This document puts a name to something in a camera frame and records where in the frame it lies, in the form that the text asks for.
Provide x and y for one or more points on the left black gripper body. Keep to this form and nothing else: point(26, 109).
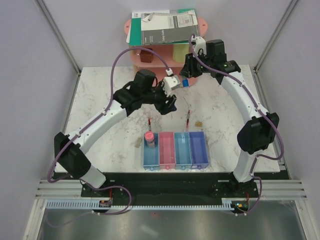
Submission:
point(160, 104)

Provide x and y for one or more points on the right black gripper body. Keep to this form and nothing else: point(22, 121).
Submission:
point(195, 69)

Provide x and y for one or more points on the blue glue stick grey cap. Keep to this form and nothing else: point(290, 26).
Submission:
point(185, 83)

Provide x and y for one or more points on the pink cap glue stick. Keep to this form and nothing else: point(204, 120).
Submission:
point(149, 137)

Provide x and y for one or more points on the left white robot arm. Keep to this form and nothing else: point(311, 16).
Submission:
point(70, 149)

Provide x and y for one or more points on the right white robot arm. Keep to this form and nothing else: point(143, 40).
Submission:
point(260, 126)

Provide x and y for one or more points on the yellow mug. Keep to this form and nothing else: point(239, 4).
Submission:
point(179, 52)

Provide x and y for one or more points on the left red pen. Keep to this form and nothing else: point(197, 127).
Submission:
point(149, 124)

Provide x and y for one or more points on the red pen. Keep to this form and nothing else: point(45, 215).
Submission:
point(187, 120)
point(149, 124)

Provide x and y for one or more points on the pink wooden shelf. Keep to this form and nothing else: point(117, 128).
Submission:
point(157, 65)

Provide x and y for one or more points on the right red pen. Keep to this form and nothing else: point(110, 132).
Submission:
point(187, 120)

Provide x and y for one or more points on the yellow eraser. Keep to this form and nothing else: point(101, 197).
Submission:
point(198, 124)

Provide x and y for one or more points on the stack of manuals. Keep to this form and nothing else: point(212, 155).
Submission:
point(162, 27)

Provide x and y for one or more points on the brown cube box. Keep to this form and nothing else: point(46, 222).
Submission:
point(146, 56)

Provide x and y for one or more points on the beige eraser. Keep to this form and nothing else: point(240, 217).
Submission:
point(138, 142)

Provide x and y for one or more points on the pink bin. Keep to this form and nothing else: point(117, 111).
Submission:
point(167, 158)

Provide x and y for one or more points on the light blue bin left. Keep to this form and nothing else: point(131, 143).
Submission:
point(151, 155)

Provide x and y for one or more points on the light blue bin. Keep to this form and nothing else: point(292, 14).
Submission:
point(151, 155)
point(182, 147)

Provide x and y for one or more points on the purple blue bin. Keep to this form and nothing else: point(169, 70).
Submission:
point(198, 148)

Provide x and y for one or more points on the light blue bin middle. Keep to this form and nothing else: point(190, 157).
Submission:
point(182, 147)

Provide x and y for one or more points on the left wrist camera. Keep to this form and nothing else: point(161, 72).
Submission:
point(170, 83)

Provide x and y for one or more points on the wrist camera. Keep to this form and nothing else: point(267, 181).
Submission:
point(199, 45)
point(170, 83)

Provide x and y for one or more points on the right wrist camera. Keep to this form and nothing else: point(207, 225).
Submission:
point(199, 45)

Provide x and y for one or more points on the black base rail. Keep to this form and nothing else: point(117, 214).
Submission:
point(172, 188)

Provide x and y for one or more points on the light blue cable duct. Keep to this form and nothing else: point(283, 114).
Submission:
point(96, 204)

